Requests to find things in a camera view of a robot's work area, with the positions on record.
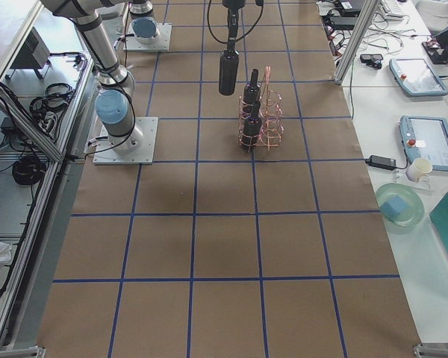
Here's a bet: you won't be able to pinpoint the blue teach pendant far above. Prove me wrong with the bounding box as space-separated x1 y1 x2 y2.
389 58 448 97

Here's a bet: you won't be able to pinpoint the dark bottle in basket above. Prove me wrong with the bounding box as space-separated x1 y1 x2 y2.
243 69 260 107
242 100 262 150

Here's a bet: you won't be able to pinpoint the copper wire wine basket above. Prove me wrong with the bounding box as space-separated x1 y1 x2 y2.
238 66 284 152

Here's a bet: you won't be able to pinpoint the blue teach pendant near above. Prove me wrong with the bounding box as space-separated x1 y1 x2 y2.
399 116 448 172

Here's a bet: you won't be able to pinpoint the black power adapter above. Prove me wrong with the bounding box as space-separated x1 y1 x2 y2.
365 155 396 171

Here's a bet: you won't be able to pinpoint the aluminium frame post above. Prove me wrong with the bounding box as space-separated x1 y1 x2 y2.
334 0 380 85

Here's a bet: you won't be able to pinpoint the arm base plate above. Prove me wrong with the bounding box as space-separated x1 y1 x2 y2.
92 116 160 165
125 22 172 52

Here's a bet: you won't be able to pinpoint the dark wine bottle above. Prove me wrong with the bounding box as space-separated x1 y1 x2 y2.
219 42 240 96

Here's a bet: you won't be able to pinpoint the dark bottle in basket front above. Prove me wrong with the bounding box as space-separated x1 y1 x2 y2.
242 100 262 150

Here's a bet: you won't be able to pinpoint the green glass bowl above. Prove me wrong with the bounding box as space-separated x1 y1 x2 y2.
376 183 425 227

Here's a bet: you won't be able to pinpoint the white paper cup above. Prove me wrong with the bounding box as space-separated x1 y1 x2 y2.
405 157 433 182

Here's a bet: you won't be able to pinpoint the coiled black cables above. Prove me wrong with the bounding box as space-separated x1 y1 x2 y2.
11 152 46 187

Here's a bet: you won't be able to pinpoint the blue teach pendant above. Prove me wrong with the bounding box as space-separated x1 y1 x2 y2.
389 58 448 97
399 116 448 172

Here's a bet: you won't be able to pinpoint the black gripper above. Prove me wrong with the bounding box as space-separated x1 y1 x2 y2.
222 0 246 51

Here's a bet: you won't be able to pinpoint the dark bottle in basket rear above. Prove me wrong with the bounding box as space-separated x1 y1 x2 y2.
243 69 260 107

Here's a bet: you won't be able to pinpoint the grey control box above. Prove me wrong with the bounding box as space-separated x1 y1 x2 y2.
5 27 51 79

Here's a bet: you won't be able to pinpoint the blue foam block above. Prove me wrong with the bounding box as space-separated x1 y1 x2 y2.
379 195 411 221

